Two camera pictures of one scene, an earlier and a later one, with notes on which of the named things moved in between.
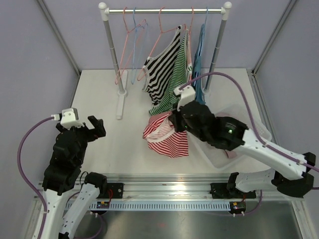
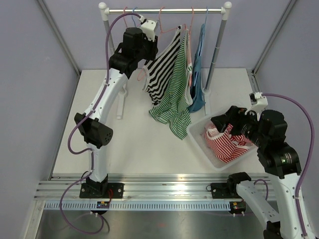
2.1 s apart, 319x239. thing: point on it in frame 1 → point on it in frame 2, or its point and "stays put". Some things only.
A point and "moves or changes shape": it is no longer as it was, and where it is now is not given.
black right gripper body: x=181 y=125 → x=242 y=121
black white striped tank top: x=158 y=69 stays put
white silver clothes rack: x=105 y=11 stays put
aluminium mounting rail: x=169 y=187 stays put
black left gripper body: x=81 y=132 → x=147 y=49
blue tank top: x=197 y=66 stays put
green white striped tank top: x=181 y=74 stays put
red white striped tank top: x=162 y=136 moves or changes shape
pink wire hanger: x=188 y=30 stays put
